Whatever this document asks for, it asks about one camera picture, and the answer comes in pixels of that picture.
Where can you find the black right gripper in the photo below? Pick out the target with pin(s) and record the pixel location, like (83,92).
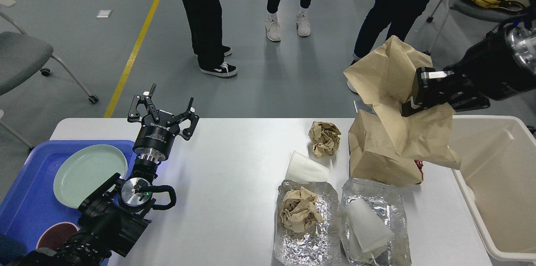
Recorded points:
(500,66)

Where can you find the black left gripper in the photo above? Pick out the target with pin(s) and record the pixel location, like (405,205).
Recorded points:
(156,140)

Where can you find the brown paper bag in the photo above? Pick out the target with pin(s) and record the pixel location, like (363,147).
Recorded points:
(372,154)
(384,80)

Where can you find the green plate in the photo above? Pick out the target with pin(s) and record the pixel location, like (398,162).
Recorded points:
(84,171)

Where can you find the brown paper ball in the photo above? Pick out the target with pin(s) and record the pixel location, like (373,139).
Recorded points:
(325,138)

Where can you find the dark teal cup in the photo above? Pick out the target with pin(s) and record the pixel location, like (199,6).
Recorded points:
(10,249)

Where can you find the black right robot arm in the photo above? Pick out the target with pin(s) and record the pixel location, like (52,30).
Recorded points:
(527,27)

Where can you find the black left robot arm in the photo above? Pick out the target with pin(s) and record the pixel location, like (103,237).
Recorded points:
(113,214)

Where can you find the grey chair right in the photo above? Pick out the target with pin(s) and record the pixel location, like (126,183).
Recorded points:
(473,10)

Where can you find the grey chair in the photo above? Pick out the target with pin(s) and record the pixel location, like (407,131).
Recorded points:
(22,55)
(473,10)

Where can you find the beige plastic bin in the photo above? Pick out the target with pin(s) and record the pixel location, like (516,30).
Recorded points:
(497,178)

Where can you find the red foil wrapper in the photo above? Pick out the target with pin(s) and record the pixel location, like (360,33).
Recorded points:
(420,165)

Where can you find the person in dark jeans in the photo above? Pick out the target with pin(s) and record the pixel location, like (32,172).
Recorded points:
(397,15)

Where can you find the person in black trousers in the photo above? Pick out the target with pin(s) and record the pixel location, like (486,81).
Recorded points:
(205,23)

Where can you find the grey chair left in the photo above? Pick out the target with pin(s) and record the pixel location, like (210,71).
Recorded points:
(22,55)

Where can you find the blue plastic tray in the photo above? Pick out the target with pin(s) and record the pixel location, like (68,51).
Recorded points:
(30,207)

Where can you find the crumpled brown paper on foil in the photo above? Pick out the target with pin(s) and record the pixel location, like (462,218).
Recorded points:
(299,213)

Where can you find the aluminium foil sheet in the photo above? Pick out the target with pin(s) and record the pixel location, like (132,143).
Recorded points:
(320,248)

